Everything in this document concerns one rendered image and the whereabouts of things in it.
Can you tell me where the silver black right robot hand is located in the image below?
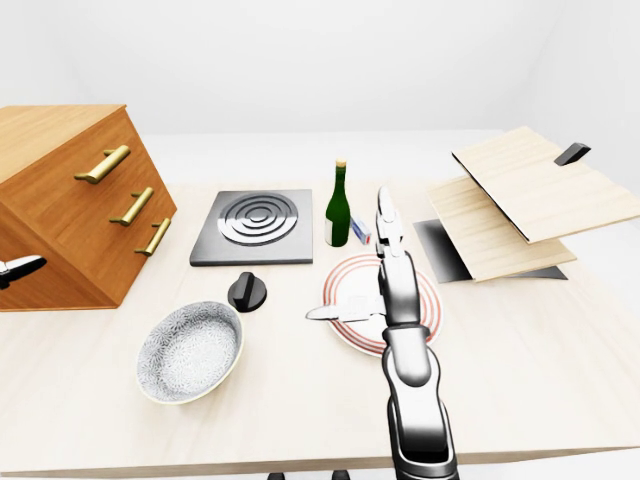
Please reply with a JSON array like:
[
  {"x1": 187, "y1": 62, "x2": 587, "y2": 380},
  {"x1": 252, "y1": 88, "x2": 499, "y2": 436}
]
[{"x1": 305, "y1": 185, "x2": 431, "y2": 330}]

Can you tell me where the white plate with red rings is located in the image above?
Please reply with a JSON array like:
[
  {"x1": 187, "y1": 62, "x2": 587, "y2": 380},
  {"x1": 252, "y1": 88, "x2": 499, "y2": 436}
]
[{"x1": 322, "y1": 253, "x2": 444, "y2": 358}]

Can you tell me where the flat dark stove plate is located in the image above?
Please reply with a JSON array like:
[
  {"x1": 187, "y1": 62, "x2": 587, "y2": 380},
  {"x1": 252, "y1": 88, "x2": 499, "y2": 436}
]
[{"x1": 188, "y1": 188, "x2": 314, "y2": 267}]

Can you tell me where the patterned grey white bowl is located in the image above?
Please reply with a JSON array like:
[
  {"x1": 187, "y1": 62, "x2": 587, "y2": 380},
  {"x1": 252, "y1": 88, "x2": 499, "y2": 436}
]
[{"x1": 136, "y1": 300, "x2": 245, "y2": 406}]

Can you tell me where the small blue white box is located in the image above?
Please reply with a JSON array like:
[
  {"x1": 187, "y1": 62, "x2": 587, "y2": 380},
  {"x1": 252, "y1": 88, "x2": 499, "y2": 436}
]
[{"x1": 349, "y1": 215, "x2": 373, "y2": 246}]

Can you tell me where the green wine bottle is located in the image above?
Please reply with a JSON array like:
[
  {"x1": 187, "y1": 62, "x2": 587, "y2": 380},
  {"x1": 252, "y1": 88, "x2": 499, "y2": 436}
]
[{"x1": 324, "y1": 158, "x2": 351, "y2": 248}]

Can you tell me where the round black stove knob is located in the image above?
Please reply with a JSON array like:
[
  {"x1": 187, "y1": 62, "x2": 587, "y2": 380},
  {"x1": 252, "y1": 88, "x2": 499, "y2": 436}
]
[{"x1": 227, "y1": 271, "x2": 268, "y2": 314}]

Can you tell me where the pale wooden two-board rack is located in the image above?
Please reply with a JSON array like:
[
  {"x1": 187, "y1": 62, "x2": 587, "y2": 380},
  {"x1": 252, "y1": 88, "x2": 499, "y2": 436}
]
[{"x1": 412, "y1": 125, "x2": 640, "y2": 284}]

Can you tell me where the small black block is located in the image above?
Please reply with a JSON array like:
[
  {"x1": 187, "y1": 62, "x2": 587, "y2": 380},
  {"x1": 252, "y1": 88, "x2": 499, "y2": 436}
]
[{"x1": 553, "y1": 142, "x2": 592, "y2": 167}]

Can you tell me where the small wooden drawer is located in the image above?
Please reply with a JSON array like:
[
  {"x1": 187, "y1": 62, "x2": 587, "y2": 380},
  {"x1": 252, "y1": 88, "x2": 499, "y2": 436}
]
[{"x1": 82, "y1": 184, "x2": 178, "y2": 307}]

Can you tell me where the medium wooden drawer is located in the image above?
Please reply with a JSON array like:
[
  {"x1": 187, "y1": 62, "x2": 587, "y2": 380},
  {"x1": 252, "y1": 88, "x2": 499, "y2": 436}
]
[{"x1": 44, "y1": 152, "x2": 167, "y2": 269}]

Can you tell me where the large wooden drawer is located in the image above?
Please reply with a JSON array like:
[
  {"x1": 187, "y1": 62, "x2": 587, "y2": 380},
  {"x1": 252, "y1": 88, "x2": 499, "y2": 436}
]
[{"x1": 0, "y1": 108, "x2": 150, "y2": 231}]

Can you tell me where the wooden cabinet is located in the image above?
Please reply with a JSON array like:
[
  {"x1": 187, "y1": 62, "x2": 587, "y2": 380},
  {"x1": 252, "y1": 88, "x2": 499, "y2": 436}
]
[{"x1": 0, "y1": 103, "x2": 178, "y2": 312}]

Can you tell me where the short brass drawer handle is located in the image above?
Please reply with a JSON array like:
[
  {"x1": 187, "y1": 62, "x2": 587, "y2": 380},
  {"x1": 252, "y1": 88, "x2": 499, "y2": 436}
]
[{"x1": 133, "y1": 217, "x2": 172, "y2": 258}]

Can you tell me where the medium brass drawer handle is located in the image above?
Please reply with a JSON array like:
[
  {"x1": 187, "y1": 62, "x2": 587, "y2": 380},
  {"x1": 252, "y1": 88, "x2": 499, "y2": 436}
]
[{"x1": 109, "y1": 186, "x2": 155, "y2": 228}]

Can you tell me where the long brass drawer handle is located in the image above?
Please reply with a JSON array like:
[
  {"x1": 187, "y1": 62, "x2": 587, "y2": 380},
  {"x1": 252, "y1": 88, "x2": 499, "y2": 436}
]
[{"x1": 73, "y1": 144, "x2": 132, "y2": 185}]

